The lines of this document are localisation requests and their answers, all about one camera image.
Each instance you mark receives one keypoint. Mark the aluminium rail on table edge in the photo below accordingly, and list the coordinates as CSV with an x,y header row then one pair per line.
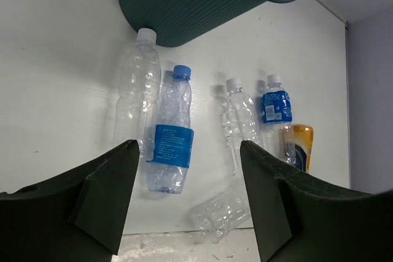
x,y
333,12

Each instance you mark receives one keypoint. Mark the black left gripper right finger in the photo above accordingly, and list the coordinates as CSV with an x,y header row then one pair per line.
x,y
298,217

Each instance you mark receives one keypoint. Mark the orange yellow label bottle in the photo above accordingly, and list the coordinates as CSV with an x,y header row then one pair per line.
x,y
296,145

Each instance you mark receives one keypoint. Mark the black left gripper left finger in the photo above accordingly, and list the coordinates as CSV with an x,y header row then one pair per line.
x,y
78,215

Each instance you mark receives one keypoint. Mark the clear bottle lying sideways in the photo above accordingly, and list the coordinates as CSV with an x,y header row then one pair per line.
x,y
220,215

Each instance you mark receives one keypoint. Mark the clear crushed bottle white cap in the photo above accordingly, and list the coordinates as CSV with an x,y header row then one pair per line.
x,y
240,122

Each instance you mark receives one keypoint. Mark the blue label white cap bottle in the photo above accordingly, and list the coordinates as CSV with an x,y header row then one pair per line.
x,y
277,121

